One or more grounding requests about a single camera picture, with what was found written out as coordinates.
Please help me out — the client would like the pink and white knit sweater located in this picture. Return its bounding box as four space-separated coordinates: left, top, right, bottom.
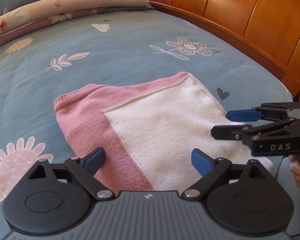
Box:
53 71 274 193

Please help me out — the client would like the person right hand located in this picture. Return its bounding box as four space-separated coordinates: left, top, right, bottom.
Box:
289 155 300 188

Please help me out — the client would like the orange wooden headboard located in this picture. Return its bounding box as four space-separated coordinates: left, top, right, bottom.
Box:
149 0 300 96

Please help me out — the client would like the blue floral bed sheet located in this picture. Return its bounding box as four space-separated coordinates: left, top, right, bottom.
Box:
0 10 293 239

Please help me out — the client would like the pink floral folded quilt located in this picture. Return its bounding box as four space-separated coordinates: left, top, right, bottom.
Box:
0 0 149 46

